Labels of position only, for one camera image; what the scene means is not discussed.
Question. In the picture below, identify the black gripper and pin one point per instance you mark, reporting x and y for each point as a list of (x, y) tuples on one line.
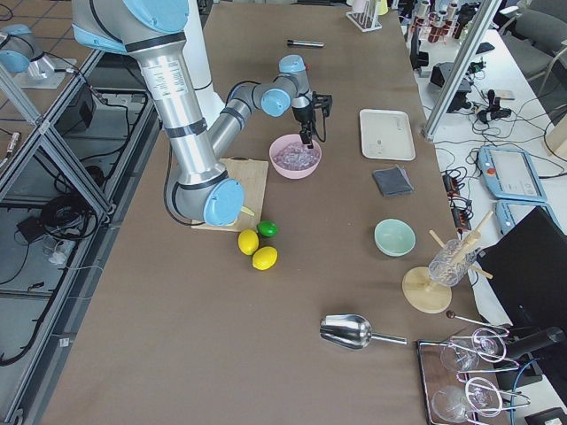
[(304, 116)]

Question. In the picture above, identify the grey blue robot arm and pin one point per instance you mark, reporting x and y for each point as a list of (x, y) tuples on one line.
[(152, 32)]

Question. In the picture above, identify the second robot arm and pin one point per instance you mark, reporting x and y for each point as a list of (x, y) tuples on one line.
[(24, 57)]

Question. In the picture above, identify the pile of clear ice cubes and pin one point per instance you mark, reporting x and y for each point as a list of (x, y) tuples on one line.
[(297, 157)]

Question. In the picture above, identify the wooden cup stand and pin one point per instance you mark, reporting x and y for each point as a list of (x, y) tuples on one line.
[(428, 289)]

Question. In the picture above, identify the steel ice scoop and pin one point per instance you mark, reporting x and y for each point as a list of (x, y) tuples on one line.
[(353, 331)]

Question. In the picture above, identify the pink bowl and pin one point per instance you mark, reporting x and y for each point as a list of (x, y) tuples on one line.
[(282, 141)]

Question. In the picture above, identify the bamboo cutting board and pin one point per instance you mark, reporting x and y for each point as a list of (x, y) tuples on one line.
[(252, 174)]

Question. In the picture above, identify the cream rabbit tray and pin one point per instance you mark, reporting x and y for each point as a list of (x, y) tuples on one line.
[(386, 134)]

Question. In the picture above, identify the yellow plastic knife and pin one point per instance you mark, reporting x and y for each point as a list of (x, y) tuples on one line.
[(247, 210)]

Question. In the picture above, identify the grey folded cloth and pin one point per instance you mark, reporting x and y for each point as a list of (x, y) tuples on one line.
[(392, 181)]

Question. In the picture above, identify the green lime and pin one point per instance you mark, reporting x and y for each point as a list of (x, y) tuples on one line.
[(267, 228)]

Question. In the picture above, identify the whole lemon near board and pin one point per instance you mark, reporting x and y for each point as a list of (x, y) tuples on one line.
[(248, 242)]

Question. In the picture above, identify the whole lemon far left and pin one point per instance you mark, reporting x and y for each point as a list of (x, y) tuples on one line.
[(264, 258)]

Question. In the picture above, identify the pale green bowl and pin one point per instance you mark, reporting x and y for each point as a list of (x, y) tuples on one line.
[(394, 237)]

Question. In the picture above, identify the clear glass on stand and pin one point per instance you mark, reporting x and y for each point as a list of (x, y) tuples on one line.
[(446, 272)]

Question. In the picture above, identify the blue teach pendant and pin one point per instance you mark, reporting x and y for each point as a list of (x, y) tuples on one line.
[(510, 174), (510, 212)]

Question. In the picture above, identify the black monitor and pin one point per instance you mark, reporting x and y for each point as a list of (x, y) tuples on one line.
[(529, 272)]

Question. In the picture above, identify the wine glass rack tray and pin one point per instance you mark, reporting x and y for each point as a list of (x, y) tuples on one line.
[(459, 377)]

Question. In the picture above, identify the white wire rack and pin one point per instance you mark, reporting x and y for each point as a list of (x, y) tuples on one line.
[(365, 14)]

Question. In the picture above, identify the aluminium frame post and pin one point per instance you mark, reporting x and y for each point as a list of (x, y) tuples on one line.
[(480, 24)]

